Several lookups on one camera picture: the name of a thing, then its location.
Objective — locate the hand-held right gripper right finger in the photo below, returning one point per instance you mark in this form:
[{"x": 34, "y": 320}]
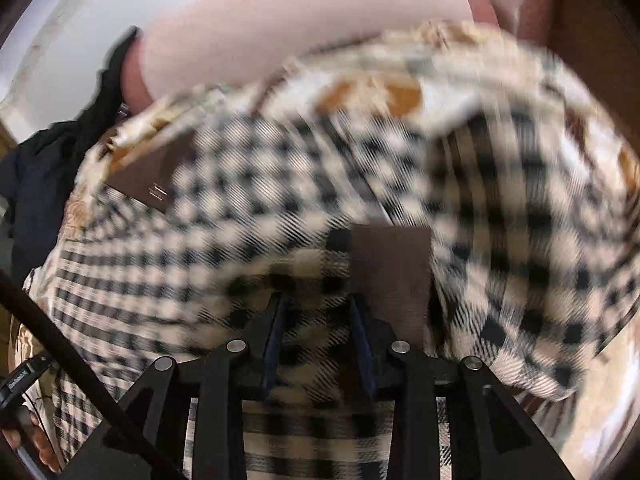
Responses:
[{"x": 361, "y": 355}]

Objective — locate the brown wooden panel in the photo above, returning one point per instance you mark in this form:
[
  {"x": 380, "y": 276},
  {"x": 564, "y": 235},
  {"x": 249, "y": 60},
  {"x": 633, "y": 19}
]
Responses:
[{"x": 595, "y": 25}]

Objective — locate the floral printed blanket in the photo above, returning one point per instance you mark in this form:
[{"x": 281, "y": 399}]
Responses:
[{"x": 370, "y": 90}]

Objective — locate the dark cloth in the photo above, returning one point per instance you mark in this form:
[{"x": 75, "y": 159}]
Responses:
[{"x": 45, "y": 175}]

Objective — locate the pink brown padded headboard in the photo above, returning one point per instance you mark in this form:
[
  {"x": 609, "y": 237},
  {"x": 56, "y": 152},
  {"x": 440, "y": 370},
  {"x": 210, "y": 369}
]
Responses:
[{"x": 300, "y": 20}]

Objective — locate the person's left hand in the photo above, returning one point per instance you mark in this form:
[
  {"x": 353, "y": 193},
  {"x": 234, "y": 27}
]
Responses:
[{"x": 42, "y": 440}]

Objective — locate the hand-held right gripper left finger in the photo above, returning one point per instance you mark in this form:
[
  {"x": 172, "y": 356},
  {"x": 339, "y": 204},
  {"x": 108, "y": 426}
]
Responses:
[{"x": 274, "y": 345}]

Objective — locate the beige black checked shirt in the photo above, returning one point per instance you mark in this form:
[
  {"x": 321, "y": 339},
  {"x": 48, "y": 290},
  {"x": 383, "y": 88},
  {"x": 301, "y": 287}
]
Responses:
[{"x": 300, "y": 185}]

